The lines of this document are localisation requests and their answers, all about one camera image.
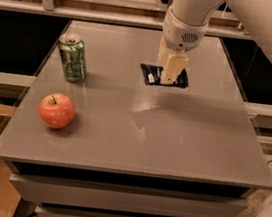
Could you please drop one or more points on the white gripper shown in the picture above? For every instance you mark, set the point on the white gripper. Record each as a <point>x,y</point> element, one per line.
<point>181,33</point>

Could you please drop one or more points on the dark blue rxbar wrapper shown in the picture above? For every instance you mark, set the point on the dark blue rxbar wrapper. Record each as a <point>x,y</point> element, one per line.
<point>152,75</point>

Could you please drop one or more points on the red apple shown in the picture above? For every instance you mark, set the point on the red apple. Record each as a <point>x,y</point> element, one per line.
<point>57,110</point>

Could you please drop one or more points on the green soda can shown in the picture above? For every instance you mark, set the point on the green soda can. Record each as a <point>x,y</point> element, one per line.
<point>72,54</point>

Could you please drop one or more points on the grey upper drawer front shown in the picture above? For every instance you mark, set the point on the grey upper drawer front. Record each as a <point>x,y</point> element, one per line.
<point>77,193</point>

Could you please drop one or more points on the grey metal shelf frame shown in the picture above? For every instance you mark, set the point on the grey metal shelf frame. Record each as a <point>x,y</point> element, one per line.
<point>137,13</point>

